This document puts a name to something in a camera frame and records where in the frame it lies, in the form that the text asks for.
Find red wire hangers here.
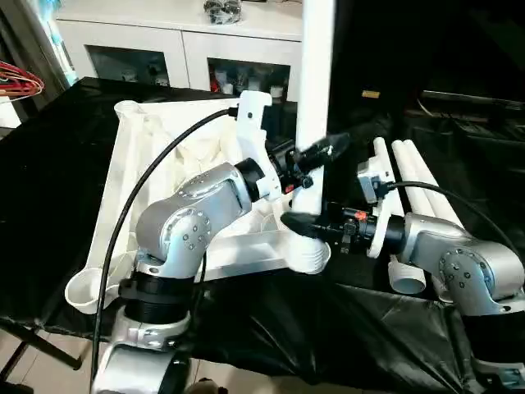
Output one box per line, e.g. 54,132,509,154
0,60,45,98

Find white plastic table leg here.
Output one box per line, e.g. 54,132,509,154
404,139,471,231
282,0,338,275
371,137,428,295
390,139,456,303

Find white plastic table top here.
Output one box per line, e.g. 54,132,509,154
65,100,331,315

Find black table mat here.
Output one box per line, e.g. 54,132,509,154
0,76,525,394

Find black folding table frame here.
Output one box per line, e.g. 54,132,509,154
0,322,85,373

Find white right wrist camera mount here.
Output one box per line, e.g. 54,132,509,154
356,155,397,259

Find white box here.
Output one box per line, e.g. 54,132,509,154
0,96,24,131

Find white glass-door cabinet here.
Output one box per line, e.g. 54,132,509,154
55,0,304,102

